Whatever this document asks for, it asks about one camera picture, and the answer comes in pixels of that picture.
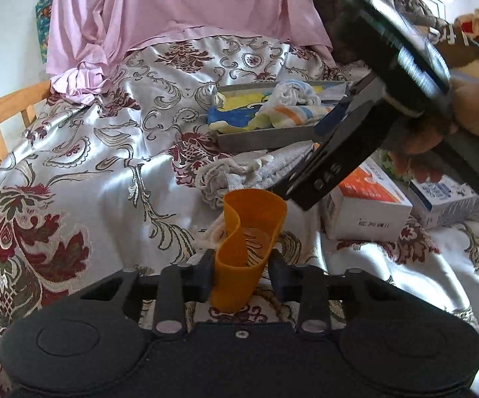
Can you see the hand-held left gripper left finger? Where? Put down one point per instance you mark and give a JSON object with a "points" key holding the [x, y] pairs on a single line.
{"points": [[200, 282]]}

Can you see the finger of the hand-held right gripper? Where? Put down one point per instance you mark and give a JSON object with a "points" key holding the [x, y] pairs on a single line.
{"points": [[333, 122]]}

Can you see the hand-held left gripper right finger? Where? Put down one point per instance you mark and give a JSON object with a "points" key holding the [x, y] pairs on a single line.
{"points": [[283, 280]]}

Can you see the striped white towel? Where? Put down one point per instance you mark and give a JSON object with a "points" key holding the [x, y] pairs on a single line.
{"points": [[293, 103]]}

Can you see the orange plastic cup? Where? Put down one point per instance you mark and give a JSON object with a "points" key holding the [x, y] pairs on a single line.
{"points": [[250, 224]]}

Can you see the grey tray with cartoon picture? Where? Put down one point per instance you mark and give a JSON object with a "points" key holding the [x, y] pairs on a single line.
{"points": [[239, 112]]}

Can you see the grey white knitted sock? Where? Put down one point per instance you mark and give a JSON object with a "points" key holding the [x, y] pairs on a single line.
{"points": [[239, 178]]}

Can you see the brown puffer jacket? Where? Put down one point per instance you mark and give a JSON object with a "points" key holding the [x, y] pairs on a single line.
{"points": [[326, 16]]}

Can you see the white orange box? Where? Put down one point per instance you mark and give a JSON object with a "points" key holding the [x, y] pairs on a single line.
{"points": [[368, 211]]}

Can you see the white blue milk carton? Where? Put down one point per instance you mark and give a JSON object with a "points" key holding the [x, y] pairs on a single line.
{"points": [[447, 203]]}

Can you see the floral satin blanket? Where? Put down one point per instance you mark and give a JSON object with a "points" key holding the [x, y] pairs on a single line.
{"points": [[98, 174]]}

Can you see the pink draped sheet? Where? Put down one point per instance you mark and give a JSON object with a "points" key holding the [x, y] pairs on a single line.
{"points": [[173, 4]]}

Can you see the wooden bed rail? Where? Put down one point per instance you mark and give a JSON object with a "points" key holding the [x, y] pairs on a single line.
{"points": [[3, 116]]}

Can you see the green wall poster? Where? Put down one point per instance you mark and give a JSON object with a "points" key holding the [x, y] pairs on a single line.
{"points": [[44, 25]]}

